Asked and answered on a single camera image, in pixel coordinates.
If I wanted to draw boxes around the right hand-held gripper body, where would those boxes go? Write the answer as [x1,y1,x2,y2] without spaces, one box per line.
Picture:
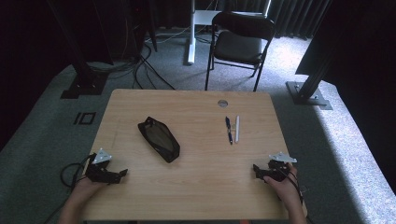
[266,151,298,183]

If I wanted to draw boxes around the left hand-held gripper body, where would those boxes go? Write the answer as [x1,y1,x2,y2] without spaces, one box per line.
[85,147,114,185]

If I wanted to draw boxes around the person's right hand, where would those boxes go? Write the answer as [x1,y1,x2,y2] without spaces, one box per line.
[262,162,303,204]

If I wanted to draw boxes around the person's left hand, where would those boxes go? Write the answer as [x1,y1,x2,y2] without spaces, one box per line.
[70,175,108,207]

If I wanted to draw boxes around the white pen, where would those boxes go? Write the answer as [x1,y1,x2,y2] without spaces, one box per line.
[234,115,241,144]

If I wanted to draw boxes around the blue pen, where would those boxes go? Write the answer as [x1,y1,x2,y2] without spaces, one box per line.
[224,116,233,146]

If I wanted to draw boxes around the black mesh pencil case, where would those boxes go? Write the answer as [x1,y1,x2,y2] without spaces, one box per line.
[137,116,181,164]

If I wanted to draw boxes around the black metal stand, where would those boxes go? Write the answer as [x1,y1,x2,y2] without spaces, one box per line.
[46,0,109,100]
[285,36,333,111]

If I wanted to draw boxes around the black folding chair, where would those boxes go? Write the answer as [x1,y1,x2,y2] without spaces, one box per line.
[204,10,277,92]

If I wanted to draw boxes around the dark curtain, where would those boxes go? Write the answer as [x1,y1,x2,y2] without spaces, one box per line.
[218,0,332,40]

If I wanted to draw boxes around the right hand-held gripper cable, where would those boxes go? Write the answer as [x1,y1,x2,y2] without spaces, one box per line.
[279,166,315,224]

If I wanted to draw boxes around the hand-held gripper cable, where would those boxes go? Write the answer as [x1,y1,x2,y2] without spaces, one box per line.
[41,153,96,224]
[279,166,315,224]

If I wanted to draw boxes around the left hand-held gripper cable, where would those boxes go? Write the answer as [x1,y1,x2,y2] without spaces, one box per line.
[41,153,96,224]

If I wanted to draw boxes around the bundle of floor cables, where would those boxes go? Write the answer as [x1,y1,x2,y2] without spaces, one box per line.
[87,18,219,91]

